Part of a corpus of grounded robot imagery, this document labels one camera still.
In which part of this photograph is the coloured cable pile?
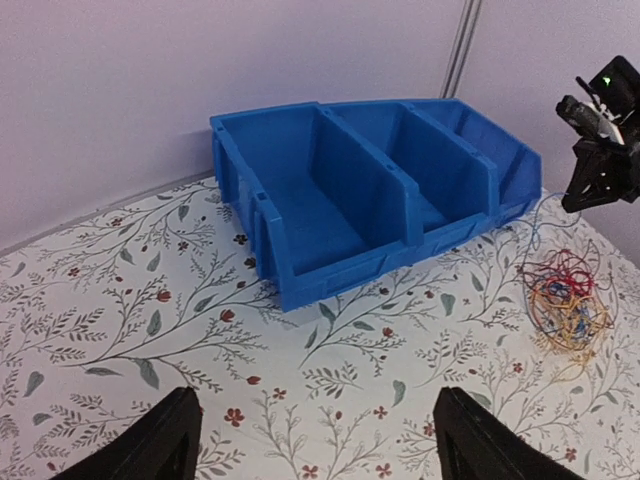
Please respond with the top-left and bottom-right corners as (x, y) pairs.
(519, 239), (616, 369)

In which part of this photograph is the aluminium frame post right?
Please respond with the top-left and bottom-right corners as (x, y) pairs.
(439, 0), (483, 99)

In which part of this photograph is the blue cable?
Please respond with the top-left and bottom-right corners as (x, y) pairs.
(519, 192), (584, 261)

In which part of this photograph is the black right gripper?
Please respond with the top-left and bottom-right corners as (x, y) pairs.
(561, 58), (639, 211)

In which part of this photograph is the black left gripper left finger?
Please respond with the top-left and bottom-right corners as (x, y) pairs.
(56, 387), (202, 480)

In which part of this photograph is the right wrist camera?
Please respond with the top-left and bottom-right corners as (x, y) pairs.
(555, 76), (625, 145)

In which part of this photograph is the blue three-compartment plastic bin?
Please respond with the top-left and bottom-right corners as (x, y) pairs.
(210, 99), (542, 311)

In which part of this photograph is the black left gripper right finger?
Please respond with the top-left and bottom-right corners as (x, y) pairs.
(433, 387), (581, 480)

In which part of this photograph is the floral patterned tablecloth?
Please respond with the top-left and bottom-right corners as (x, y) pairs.
(1, 179), (639, 479)

